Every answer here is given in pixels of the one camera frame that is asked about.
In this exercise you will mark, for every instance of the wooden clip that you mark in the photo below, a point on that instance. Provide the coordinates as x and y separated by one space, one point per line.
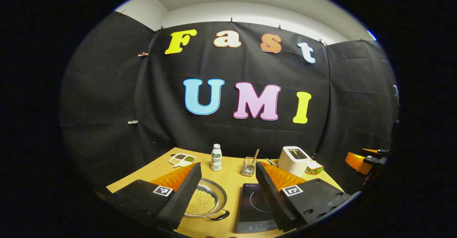
142 54

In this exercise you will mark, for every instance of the white divided bean dish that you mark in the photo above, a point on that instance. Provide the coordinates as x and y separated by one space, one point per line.
182 159

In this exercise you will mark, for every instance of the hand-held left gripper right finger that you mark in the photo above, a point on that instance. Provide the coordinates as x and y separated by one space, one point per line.
271 198

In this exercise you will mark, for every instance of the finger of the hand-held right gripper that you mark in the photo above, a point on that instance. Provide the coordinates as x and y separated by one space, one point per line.
369 150
357 162

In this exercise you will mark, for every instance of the white milk bottle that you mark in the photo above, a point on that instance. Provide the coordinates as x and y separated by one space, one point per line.
216 159

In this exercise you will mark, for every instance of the sandwich with lettuce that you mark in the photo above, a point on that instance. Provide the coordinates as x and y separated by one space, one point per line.
314 167

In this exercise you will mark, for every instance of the pile of yellow soybeans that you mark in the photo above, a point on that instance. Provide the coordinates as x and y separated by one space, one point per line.
200 202

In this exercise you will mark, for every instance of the stainless steel pot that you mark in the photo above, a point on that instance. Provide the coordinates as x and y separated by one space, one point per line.
214 191

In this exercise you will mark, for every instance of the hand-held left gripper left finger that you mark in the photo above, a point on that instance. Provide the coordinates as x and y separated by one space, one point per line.
182 198

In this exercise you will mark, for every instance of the black induction cooktop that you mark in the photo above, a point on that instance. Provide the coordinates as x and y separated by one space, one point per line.
255 209

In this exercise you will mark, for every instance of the white toaster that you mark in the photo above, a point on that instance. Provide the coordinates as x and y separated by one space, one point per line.
292 163

